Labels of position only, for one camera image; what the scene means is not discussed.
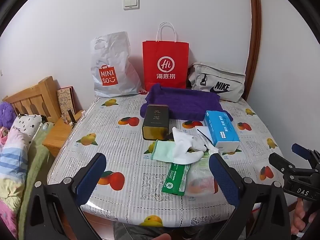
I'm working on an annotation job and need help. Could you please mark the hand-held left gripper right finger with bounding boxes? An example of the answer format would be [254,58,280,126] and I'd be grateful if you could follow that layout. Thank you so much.
[209,152,292,240]

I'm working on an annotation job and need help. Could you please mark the wooden headboard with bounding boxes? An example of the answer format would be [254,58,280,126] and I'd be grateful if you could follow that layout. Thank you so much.
[2,76,62,123]

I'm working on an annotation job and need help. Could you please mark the grey fabric waist bag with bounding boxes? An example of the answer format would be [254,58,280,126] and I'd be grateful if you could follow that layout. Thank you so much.
[187,62,247,103]

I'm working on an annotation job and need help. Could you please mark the patterned book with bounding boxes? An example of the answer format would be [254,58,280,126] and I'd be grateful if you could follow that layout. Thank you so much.
[57,86,77,117]

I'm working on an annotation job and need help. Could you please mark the green packet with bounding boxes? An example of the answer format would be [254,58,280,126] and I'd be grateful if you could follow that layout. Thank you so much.
[161,162,192,196]

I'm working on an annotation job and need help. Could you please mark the person's right hand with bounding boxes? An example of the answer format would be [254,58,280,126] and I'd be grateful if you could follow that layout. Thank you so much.
[292,199,318,238]

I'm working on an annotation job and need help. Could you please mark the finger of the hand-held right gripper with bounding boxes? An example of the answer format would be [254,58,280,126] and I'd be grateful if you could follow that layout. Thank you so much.
[291,143,320,167]
[269,152,318,178]

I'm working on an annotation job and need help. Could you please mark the dark tea tin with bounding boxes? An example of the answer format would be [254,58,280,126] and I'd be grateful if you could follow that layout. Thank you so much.
[142,104,170,140]

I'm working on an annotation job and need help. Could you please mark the black and white floral pillow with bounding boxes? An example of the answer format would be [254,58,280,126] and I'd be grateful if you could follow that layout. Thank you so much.
[11,114,43,150]

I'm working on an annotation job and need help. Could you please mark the striped pastel blanket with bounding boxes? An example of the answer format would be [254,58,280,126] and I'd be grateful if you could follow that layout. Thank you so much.
[0,127,31,232]

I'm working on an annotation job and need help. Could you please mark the white light switch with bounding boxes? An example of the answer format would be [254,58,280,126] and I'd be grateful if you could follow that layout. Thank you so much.
[123,0,140,10]

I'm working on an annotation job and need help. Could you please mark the wooden nightstand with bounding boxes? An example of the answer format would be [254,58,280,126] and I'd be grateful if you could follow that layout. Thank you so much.
[42,109,87,158]

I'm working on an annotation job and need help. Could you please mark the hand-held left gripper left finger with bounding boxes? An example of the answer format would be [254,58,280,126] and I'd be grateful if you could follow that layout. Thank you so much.
[24,152,108,240]

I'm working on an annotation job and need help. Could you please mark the black cable tie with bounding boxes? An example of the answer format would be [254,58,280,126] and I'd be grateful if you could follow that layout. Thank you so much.
[197,129,215,146]

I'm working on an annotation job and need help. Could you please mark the purple towel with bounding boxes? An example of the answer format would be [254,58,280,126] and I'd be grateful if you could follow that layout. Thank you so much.
[139,83,234,122]

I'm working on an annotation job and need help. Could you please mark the brown wooden door frame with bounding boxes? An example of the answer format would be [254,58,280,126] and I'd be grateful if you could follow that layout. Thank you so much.
[246,0,262,103]

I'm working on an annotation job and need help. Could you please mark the white plastic shopping bag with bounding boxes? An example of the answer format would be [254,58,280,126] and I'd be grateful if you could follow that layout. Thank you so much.
[90,31,143,98]

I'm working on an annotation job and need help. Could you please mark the purple plush toy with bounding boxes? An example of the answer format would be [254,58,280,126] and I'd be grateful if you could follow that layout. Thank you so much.
[0,102,17,130]

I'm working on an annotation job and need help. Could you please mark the white glove with mint cuff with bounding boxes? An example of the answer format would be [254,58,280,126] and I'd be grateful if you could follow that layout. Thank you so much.
[151,140,205,166]

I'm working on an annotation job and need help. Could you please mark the red paper bag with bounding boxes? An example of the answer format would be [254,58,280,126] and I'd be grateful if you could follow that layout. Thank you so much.
[142,22,190,92]

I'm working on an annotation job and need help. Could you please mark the blue tissue pack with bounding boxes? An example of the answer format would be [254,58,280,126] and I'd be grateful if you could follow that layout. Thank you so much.
[203,110,240,153]

